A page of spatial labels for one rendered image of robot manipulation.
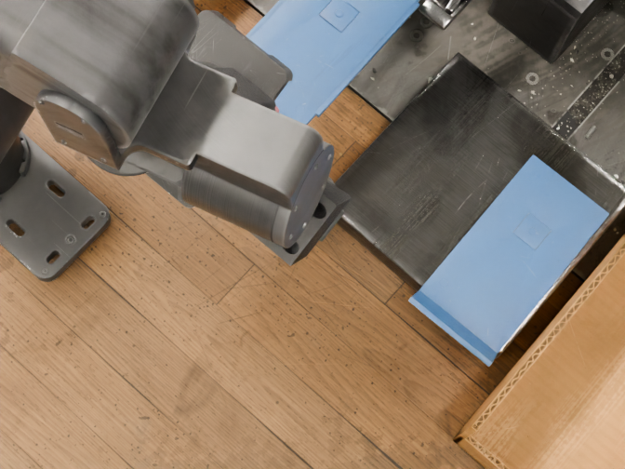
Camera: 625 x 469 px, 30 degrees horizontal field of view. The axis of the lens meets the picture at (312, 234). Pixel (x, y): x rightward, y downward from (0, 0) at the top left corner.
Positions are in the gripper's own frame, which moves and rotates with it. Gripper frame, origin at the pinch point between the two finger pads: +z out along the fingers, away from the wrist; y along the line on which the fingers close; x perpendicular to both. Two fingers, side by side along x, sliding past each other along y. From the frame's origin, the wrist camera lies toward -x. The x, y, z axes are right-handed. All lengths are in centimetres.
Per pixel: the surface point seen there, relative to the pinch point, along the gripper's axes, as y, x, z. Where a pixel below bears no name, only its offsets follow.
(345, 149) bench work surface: -0.6, -5.5, 11.5
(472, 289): -1.9, -19.3, 7.3
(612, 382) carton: -1.2, -31.1, 9.5
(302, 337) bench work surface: -11.7, -12.2, 4.5
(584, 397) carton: -3.1, -30.2, 8.4
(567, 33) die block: 15.9, -12.9, 15.0
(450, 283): -2.4, -17.8, 7.0
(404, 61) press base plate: 6.7, -4.4, 15.9
